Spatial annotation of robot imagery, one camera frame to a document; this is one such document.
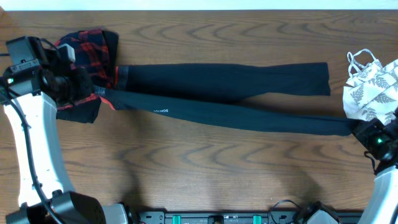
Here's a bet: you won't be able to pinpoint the left black cable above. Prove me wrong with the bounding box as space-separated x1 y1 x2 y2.
0 52 63 224

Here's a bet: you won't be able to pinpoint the red navy plaid garment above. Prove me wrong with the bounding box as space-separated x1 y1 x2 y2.
55 29 119 89

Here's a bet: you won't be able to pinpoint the black leggings with red waistband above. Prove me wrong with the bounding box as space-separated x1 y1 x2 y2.
95 62 357 136

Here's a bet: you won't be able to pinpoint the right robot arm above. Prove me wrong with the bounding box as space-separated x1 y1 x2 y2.
353 118 397 224

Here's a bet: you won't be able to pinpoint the white fern print garment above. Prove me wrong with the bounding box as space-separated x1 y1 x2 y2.
343 49 397 125

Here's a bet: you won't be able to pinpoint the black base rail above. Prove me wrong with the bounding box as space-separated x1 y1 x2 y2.
137 200 363 224

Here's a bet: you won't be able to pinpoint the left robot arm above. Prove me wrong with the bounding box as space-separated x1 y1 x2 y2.
1 36 131 223

